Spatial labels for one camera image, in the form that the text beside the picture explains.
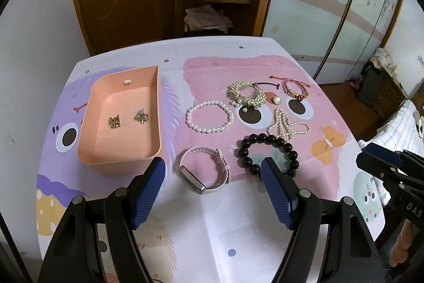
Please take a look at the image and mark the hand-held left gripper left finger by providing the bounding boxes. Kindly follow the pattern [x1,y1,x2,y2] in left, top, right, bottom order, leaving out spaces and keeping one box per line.
[39,157,166,283]

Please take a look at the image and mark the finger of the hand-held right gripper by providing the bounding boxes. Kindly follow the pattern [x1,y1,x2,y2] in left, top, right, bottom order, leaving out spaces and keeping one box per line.
[362,142,424,171]
[356,154,409,191]

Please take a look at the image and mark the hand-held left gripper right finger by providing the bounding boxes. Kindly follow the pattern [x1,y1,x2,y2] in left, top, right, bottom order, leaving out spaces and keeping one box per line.
[260,157,386,283]

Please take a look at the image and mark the gold flower earring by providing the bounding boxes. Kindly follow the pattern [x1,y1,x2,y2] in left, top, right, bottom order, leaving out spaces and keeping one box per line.
[133,109,150,125]

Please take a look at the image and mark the black bead bracelet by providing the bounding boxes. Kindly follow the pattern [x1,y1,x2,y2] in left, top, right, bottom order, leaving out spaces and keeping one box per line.
[233,133,299,178]

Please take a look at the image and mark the multi-strand small pearl bracelet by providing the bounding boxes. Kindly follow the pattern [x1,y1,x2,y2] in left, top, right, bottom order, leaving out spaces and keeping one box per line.
[267,108,312,142]

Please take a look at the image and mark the floral sliding wardrobe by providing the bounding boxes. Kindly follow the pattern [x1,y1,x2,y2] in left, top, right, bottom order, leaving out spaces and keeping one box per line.
[262,0,406,85]

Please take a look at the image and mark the red braided bracelet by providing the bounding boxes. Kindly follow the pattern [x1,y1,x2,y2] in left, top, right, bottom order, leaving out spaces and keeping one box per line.
[269,75,310,102]

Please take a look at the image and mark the pink storage box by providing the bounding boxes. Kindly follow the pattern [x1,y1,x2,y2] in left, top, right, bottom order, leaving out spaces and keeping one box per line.
[77,65,164,176]

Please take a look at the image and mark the dark wooden nightstand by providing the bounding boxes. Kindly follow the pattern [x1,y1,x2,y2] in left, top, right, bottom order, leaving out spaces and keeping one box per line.
[358,47,408,134]

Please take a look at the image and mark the white pearl bracelet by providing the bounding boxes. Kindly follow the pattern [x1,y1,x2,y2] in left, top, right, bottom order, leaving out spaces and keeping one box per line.
[186,100,234,134]

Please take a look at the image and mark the person's right hand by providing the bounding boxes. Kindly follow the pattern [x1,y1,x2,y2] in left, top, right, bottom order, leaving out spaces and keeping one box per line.
[391,220,412,268]

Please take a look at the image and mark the pink smart watch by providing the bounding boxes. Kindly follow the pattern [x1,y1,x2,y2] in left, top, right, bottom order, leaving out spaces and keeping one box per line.
[174,146,232,195]

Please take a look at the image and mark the folded beige cloths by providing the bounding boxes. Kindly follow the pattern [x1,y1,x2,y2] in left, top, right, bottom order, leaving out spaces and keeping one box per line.
[184,5,233,33]

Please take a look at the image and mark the printed cartoon tablecloth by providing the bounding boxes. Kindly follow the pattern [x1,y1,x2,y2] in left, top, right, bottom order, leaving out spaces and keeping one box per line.
[35,36,388,283]

